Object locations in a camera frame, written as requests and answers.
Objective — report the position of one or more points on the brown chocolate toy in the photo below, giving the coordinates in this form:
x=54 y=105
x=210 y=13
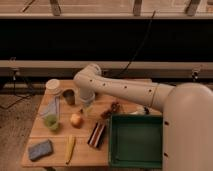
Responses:
x=114 y=108

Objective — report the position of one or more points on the green plastic cup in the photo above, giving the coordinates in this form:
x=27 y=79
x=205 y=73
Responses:
x=51 y=122

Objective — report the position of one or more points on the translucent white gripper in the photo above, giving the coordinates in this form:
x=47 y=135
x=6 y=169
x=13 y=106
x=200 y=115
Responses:
x=86 y=97

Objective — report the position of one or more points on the clear plastic bag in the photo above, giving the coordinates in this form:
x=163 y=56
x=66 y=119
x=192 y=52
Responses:
x=52 y=108

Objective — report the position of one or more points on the green plastic tray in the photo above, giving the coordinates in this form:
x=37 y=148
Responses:
x=135 y=141

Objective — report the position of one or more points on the wooden table board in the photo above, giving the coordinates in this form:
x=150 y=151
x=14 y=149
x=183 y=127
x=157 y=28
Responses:
x=83 y=154

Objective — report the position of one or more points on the blue sponge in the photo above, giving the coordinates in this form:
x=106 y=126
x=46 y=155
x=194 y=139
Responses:
x=39 y=150

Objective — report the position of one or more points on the striped dark box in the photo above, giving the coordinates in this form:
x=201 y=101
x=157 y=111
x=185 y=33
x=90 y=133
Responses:
x=96 y=135

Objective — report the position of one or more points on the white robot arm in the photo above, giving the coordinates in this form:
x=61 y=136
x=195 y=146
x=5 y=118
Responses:
x=187 y=115

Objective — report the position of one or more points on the white black small toy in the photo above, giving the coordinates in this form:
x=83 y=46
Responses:
x=141 y=110

